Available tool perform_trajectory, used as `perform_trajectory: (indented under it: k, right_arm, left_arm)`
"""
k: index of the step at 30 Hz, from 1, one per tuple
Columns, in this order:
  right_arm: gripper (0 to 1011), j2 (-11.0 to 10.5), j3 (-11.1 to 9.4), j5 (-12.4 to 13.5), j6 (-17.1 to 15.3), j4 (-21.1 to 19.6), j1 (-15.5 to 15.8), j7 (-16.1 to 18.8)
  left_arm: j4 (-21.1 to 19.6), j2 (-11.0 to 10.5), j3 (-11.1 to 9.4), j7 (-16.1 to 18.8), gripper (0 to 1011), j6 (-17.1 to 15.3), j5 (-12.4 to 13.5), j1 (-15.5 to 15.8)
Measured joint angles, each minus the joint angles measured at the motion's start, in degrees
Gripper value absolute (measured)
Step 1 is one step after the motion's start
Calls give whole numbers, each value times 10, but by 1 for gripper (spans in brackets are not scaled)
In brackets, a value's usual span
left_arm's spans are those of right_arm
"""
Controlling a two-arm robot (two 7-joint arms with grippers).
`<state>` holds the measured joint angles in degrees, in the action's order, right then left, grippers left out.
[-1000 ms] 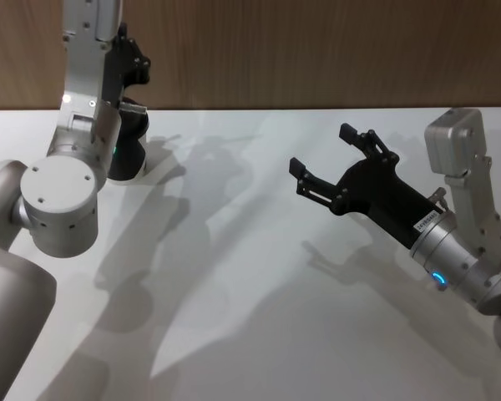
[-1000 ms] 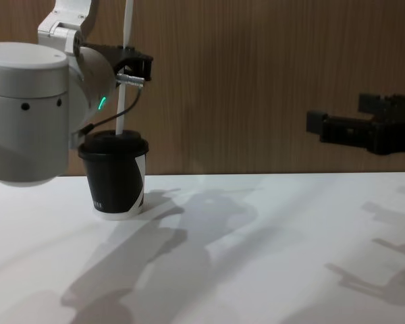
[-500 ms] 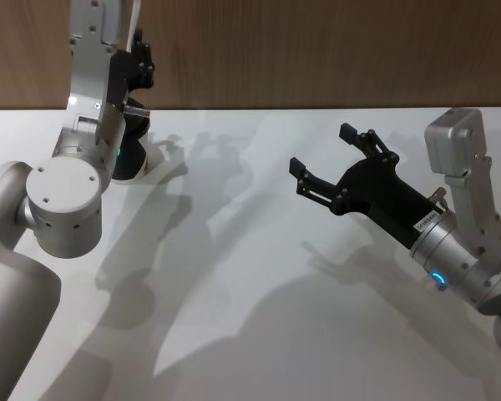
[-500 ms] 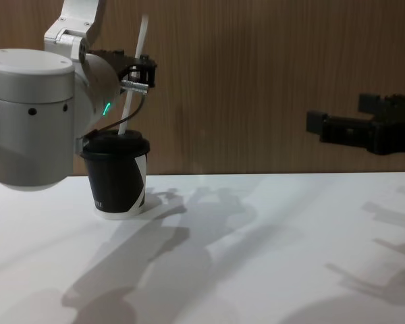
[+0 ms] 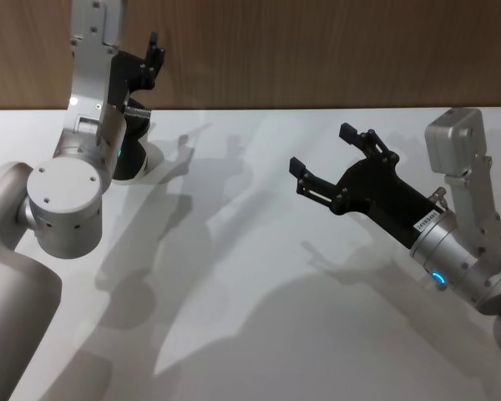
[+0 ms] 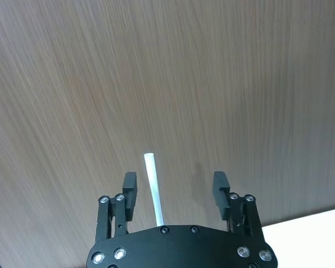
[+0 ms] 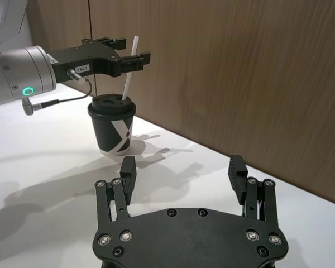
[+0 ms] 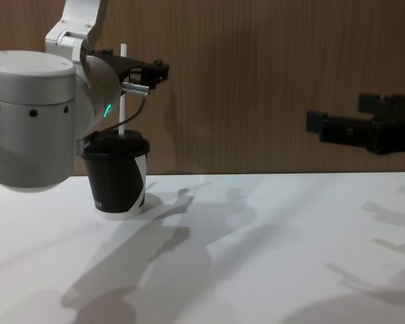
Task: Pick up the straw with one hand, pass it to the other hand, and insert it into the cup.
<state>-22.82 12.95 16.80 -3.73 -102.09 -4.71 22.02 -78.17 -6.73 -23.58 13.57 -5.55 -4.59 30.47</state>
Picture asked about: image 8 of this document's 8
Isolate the white drinking straw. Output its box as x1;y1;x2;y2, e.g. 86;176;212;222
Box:
119;43;128;138

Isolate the black paper cup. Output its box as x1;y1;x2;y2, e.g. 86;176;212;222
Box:
83;152;149;221

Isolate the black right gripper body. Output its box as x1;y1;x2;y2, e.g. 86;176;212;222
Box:
367;95;405;157

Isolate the thin grey cable, silver plug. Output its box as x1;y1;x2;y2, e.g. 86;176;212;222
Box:
76;80;150;158

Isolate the black plastic cup lid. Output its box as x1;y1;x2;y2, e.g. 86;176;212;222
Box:
81;129;152;161

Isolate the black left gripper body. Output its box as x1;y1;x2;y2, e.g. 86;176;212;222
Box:
87;47;146;80

